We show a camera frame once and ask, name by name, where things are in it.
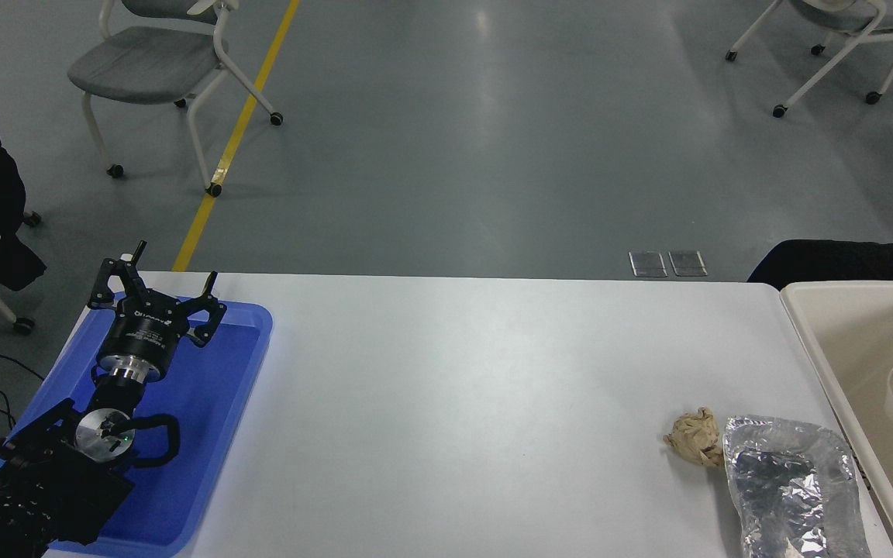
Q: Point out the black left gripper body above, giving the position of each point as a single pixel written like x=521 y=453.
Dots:
x=142 y=332

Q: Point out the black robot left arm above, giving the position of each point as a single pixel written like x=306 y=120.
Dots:
x=55 y=474

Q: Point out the large pale bin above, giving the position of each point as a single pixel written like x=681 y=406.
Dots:
x=849 y=349

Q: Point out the blue plastic tray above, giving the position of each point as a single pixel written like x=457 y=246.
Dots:
x=206 y=403

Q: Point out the black chair caster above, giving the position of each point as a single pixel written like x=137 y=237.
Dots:
x=32 y=219

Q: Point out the crumpled silver foil tray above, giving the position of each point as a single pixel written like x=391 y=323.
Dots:
x=787 y=488

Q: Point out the crumpled tan paper ball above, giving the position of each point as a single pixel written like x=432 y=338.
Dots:
x=694 y=438

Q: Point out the metal floor plate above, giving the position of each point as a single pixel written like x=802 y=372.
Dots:
x=687 y=263
x=647 y=264

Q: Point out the grey chair with white frame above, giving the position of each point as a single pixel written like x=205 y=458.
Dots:
x=849 y=15
x=144 y=66

